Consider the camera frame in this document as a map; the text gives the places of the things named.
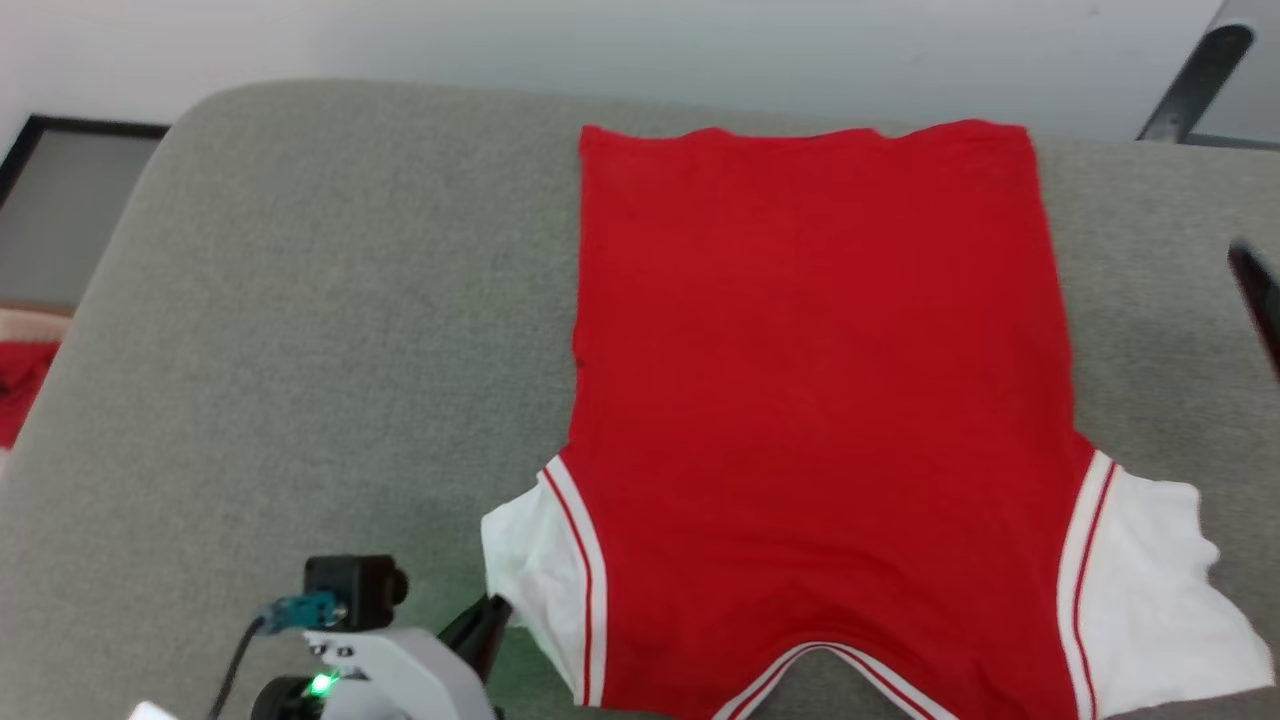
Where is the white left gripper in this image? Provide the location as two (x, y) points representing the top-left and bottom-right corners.
(300, 593), (514, 720)

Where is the black baseboard strip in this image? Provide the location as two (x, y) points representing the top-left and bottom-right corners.
(0, 115), (171, 206)

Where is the grey partition panel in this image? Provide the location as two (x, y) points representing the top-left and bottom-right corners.
(1137, 0), (1280, 151)

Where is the red and white garment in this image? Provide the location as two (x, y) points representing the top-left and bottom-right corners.
(480, 118), (1276, 720)

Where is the black rounded post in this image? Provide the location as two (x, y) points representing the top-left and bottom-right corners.
(1137, 22), (1256, 141)

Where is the pale pink container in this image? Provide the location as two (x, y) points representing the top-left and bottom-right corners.
(0, 305), (76, 346)

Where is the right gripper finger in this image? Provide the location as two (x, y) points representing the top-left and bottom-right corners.
(1228, 243), (1280, 383)

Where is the red cloth pile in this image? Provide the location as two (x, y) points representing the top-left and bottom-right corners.
(0, 340), (61, 451)

